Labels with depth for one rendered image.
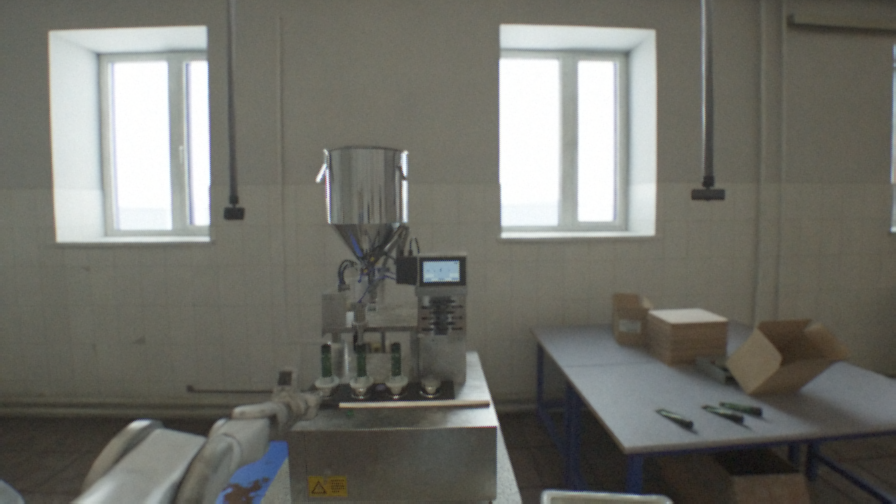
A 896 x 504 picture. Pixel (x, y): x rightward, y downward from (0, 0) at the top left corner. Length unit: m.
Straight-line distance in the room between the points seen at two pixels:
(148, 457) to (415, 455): 0.78
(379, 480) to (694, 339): 1.77
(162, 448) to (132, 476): 0.04
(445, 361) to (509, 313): 1.55
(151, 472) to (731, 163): 3.51
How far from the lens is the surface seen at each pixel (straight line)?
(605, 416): 1.72
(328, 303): 1.23
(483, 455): 1.13
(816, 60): 4.22
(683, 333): 2.27
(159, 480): 0.43
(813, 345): 2.24
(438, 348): 1.20
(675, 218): 3.16
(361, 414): 1.14
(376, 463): 1.14
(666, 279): 3.17
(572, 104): 3.29
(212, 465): 0.44
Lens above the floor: 1.62
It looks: 3 degrees down
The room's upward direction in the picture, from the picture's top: 1 degrees counter-clockwise
